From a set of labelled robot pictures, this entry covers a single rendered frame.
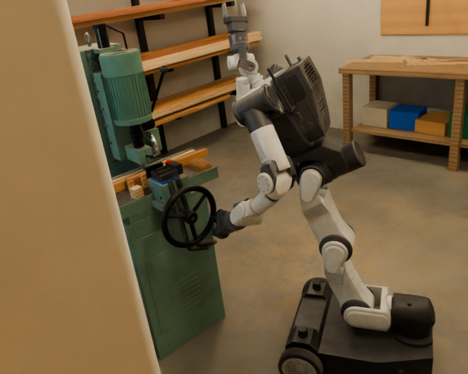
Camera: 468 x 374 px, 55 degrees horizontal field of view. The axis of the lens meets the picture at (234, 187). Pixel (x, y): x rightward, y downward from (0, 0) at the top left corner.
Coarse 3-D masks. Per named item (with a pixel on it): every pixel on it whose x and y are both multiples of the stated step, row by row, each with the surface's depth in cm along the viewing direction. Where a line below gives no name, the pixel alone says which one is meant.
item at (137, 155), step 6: (132, 144) 218; (126, 150) 217; (132, 150) 212; (138, 150) 209; (144, 150) 209; (150, 150) 211; (132, 156) 214; (138, 156) 209; (144, 156) 210; (138, 162) 211; (144, 162) 211
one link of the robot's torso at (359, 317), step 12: (372, 288) 216; (384, 288) 213; (384, 300) 205; (348, 312) 205; (360, 312) 202; (372, 312) 201; (384, 312) 199; (360, 324) 205; (372, 324) 203; (384, 324) 200
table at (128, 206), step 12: (216, 168) 225; (192, 180) 217; (204, 180) 222; (120, 192) 209; (144, 192) 206; (192, 192) 207; (120, 204) 198; (132, 204) 199; (144, 204) 203; (156, 204) 202; (180, 204) 204
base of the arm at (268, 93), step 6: (264, 84) 159; (264, 90) 156; (270, 90) 159; (264, 96) 155; (270, 96) 157; (276, 96) 162; (234, 102) 164; (270, 102) 156; (276, 102) 159; (234, 108) 162; (270, 108) 158; (276, 108) 159; (234, 114) 162; (270, 114) 163; (276, 114) 162; (240, 120) 162; (246, 126) 166
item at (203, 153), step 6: (204, 150) 237; (186, 156) 232; (192, 156) 233; (198, 156) 236; (204, 156) 238; (180, 162) 229; (186, 162) 232; (114, 186) 209; (120, 186) 211; (126, 186) 213
